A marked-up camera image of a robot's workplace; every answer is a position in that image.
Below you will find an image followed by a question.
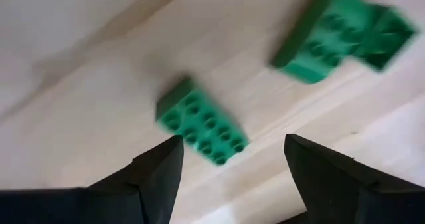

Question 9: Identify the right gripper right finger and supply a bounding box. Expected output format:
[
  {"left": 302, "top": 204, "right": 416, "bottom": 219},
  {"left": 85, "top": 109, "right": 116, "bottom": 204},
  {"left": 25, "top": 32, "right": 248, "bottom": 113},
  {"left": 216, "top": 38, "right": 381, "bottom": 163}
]
[{"left": 284, "top": 133, "right": 425, "bottom": 224}]

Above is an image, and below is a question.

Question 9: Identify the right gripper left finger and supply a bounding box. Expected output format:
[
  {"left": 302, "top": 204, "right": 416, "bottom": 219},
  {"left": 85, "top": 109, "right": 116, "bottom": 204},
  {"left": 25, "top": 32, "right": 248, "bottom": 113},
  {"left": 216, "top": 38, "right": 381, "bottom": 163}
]
[{"left": 0, "top": 134, "right": 185, "bottom": 224}]

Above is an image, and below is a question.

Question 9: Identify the green 2x4 toy brick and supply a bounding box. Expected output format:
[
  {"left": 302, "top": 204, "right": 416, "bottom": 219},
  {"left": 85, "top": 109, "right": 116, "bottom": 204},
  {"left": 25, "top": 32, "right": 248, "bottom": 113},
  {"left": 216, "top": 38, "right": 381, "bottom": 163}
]
[
  {"left": 155, "top": 76, "right": 250, "bottom": 167},
  {"left": 269, "top": 0, "right": 369, "bottom": 85}
]

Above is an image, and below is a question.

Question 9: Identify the green 2x2 toy brick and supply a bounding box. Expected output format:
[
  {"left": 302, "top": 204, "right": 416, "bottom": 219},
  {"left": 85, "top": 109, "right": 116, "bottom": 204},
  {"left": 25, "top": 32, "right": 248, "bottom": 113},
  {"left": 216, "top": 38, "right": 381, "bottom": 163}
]
[{"left": 353, "top": 3, "right": 418, "bottom": 72}]

